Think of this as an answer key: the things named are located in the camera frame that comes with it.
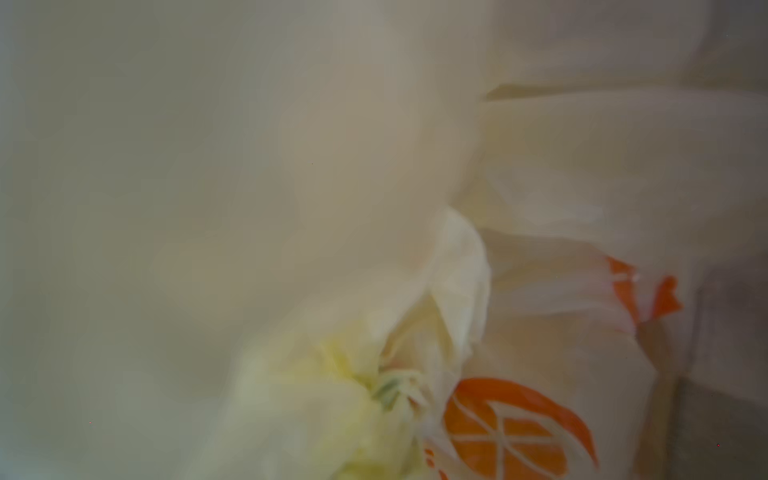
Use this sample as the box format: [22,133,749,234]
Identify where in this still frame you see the yellow plastic grocery bag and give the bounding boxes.
[0,0,768,480]

